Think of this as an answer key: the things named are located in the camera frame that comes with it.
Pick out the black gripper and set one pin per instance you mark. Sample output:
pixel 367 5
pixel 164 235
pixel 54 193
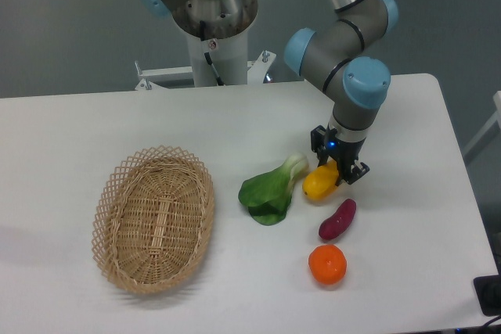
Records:
pixel 342 145

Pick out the yellow mango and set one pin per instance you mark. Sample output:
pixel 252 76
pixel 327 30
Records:
pixel 321 182

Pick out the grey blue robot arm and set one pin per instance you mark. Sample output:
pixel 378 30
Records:
pixel 333 61

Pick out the purple sweet potato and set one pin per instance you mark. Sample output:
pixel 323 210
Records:
pixel 338 223

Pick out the green bok choy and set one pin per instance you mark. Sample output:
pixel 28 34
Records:
pixel 268 196

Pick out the orange tangerine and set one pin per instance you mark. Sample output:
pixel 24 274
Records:
pixel 327 264

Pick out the woven wicker basket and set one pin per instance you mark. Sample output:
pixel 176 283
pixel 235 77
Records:
pixel 154 220

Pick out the black device at table edge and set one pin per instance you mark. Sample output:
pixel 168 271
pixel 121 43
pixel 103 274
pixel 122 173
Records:
pixel 487 289

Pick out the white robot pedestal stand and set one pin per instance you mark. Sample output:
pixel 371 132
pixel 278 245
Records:
pixel 214 62

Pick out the white frame right edge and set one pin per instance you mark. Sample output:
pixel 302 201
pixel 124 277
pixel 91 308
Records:
pixel 486 133

